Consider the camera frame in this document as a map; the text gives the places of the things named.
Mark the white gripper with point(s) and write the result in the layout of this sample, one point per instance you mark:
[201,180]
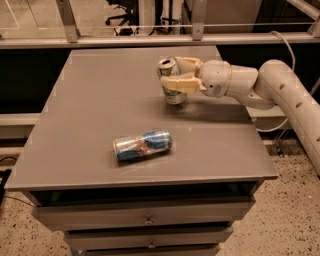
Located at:
[215,78]

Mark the white green 7up can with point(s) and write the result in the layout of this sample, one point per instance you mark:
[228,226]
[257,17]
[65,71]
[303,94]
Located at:
[168,70]

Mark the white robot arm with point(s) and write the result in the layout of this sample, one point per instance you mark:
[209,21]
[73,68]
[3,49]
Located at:
[274,83]

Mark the blue silver Red Bull can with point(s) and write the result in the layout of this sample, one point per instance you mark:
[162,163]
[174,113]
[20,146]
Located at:
[134,147]

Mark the black office chair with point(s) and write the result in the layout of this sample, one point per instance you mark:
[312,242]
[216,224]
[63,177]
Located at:
[129,20]

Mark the grey metal railing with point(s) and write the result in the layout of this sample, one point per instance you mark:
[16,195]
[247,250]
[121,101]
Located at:
[27,24]

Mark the grey drawer cabinet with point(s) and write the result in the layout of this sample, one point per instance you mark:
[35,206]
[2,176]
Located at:
[120,172]

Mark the top drawer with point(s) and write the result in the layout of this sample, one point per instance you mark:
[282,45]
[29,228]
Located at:
[143,214]

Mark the drawer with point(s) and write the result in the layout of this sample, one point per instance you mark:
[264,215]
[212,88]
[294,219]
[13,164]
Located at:
[143,214]
[148,238]

